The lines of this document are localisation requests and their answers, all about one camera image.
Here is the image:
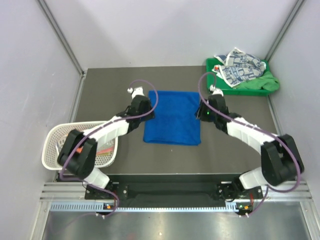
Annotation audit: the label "colourful rabbit print towel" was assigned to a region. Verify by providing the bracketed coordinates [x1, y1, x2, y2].
[55, 138, 66, 153]

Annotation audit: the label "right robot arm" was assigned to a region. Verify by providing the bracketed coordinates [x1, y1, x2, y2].
[195, 94, 305, 198]

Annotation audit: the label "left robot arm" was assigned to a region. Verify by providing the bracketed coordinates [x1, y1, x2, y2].
[57, 95, 155, 199]

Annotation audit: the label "folded towels in basket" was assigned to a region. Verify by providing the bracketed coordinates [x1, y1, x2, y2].
[96, 139, 115, 156]

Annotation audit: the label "green plastic tray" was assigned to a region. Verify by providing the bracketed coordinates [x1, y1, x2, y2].
[205, 58, 275, 97]

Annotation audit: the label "white blue patterned towel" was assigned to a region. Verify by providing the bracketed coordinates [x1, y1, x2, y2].
[211, 47, 267, 88]

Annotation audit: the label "green towel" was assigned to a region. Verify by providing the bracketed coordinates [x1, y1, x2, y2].
[235, 71, 280, 92]

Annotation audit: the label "white perforated plastic basket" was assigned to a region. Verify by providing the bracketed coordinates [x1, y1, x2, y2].
[41, 121, 118, 171]

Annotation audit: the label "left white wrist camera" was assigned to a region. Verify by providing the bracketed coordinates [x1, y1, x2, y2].
[127, 86, 145, 99]

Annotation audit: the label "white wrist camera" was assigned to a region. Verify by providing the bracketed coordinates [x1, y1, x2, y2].
[127, 86, 145, 99]
[209, 84, 224, 99]

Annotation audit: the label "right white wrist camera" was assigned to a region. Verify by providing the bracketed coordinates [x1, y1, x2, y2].
[209, 84, 224, 99]

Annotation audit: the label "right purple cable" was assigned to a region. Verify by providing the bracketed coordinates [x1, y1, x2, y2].
[198, 72, 301, 218]

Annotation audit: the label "purple cable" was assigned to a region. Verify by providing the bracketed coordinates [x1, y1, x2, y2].
[198, 72, 301, 218]
[59, 79, 159, 218]

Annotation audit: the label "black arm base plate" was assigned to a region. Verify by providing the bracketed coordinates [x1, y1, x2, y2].
[84, 181, 263, 202]

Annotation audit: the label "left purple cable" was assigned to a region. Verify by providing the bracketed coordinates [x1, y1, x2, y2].
[59, 79, 159, 218]

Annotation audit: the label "grey slotted cable duct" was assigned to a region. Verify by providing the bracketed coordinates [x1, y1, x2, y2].
[49, 201, 252, 213]

